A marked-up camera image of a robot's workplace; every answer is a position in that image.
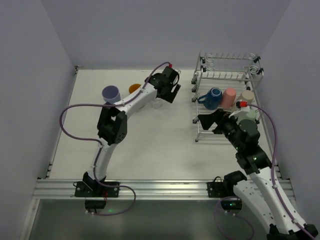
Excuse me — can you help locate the clear glass tumbler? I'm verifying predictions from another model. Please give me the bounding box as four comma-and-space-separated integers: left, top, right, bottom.
151, 98, 163, 109

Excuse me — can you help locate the light green plastic cup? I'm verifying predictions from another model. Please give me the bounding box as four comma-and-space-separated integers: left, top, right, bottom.
244, 109, 257, 122

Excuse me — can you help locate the beige plastic cup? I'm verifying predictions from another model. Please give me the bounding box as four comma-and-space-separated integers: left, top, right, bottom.
235, 90, 255, 104

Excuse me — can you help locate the lavender plastic cup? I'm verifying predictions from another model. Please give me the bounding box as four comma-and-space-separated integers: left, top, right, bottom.
102, 85, 121, 102

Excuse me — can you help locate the light blue plastic cup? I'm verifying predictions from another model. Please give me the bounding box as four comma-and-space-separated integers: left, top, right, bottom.
106, 94, 121, 104

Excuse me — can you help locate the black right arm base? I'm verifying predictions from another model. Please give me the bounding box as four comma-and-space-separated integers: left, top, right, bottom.
206, 170, 247, 198

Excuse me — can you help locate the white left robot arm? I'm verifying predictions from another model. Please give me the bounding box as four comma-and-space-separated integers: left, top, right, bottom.
82, 66, 181, 192

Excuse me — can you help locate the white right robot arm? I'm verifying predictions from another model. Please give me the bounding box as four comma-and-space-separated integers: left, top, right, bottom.
197, 109, 319, 240

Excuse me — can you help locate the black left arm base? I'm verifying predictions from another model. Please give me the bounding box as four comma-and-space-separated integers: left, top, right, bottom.
72, 172, 120, 198

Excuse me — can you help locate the silver metal dish rack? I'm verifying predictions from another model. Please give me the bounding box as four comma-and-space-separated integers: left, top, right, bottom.
191, 52, 264, 143

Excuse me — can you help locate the dark blue ceramic mug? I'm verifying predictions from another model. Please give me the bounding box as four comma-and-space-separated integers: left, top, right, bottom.
197, 87, 223, 110

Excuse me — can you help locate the pink plastic cup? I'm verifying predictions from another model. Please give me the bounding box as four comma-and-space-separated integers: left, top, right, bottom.
220, 87, 237, 109

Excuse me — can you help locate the right black controller box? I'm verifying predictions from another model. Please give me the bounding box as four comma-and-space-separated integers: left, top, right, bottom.
220, 198, 243, 211

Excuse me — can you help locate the black controller box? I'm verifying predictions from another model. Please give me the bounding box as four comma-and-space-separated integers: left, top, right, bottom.
84, 200, 107, 212
220, 198, 243, 211

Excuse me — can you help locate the left black controller box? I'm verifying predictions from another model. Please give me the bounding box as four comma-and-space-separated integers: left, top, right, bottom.
84, 200, 107, 212

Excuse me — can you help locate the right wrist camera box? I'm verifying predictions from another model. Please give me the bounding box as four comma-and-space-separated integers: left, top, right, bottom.
229, 101, 250, 118

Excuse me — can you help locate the aluminium mounting rail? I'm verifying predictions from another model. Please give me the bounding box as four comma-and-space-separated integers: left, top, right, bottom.
32, 178, 296, 200

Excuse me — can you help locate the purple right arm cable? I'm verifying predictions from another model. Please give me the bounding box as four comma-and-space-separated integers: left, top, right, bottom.
237, 100, 311, 240

